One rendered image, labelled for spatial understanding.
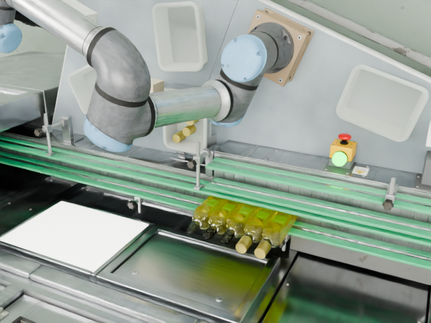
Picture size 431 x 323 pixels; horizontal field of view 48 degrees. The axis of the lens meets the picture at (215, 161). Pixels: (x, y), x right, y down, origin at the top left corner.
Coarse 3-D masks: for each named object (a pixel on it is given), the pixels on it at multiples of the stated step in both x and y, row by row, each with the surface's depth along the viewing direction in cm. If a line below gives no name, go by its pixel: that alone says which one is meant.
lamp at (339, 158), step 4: (336, 152) 149; (340, 152) 148; (336, 156) 148; (340, 156) 147; (344, 156) 147; (332, 160) 149; (336, 160) 148; (340, 160) 147; (344, 160) 147; (336, 164) 148; (340, 164) 148
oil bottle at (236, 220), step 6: (240, 204) 155; (246, 204) 155; (240, 210) 151; (246, 210) 151; (252, 210) 151; (234, 216) 148; (240, 216) 148; (246, 216) 148; (228, 222) 145; (234, 222) 145; (240, 222) 144; (234, 228) 144; (240, 228) 144; (240, 234) 145
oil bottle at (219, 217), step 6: (222, 204) 155; (228, 204) 155; (234, 204) 155; (216, 210) 152; (222, 210) 152; (228, 210) 152; (234, 210) 153; (210, 216) 148; (216, 216) 148; (222, 216) 148; (228, 216) 149; (210, 222) 147; (216, 222) 146; (222, 222) 146; (222, 228) 147; (222, 234) 148
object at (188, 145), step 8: (168, 88) 166; (200, 120) 174; (168, 128) 174; (176, 128) 179; (200, 128) 175; (168, 136) 175; (192, 136) 177; (200, 136) 176; (168, 144) 175; (176, 144) 176; (184, 144) 175; (192, 144) 175; (200, 144) 175; (192, 152) 171; (200, 152) 170
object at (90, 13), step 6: (66, 0) 143; (72, 0) 145; (72, 6) 140; (78, 6) 142; (84, 6) 144; (84, 12) 140; (90, 12) 142; (96, 12) 144; (90, 18) 142; (96, 18) 144
